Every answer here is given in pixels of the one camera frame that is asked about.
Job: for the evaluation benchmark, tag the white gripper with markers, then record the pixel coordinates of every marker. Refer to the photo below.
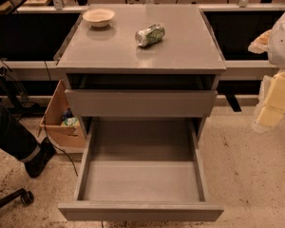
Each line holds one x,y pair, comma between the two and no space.
283,45

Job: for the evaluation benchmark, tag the grey drawer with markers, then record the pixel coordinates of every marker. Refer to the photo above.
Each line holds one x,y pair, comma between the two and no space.
141,171
141,96

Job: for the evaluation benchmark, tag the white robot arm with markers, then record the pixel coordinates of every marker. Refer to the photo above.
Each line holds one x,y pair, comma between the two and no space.
272,42

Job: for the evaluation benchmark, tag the grey drawer cabinet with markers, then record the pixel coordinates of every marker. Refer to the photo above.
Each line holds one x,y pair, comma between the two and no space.
187,48

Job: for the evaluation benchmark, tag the grey top drawer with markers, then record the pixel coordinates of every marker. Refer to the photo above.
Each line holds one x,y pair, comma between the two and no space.
141,96

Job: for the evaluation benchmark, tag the crushed green soda can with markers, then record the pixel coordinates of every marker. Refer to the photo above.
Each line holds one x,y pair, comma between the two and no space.
149,36

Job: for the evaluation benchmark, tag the white ceramic bowl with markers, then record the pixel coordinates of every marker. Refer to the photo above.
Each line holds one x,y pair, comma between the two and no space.
98,18

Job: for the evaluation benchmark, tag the green snack bag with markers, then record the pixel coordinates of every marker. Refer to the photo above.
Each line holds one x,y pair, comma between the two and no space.
73,121

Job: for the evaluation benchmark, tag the cardboard box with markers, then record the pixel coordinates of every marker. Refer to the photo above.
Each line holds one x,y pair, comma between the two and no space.
62,135

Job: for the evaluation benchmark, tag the black shoe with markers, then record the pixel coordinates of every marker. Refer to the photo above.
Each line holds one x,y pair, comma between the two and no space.
38,163

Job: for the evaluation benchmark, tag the black office chair base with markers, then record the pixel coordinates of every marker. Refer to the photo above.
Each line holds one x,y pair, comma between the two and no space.
26,197

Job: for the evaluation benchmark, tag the person's dark trouser leg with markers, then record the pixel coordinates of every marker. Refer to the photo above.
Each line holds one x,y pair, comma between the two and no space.
16,139

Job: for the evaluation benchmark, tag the black tripod stand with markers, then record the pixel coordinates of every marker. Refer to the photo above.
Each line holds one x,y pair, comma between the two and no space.
15,91

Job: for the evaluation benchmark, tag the long metal workbench frame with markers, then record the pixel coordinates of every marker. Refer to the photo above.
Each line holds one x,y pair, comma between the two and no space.
30,39

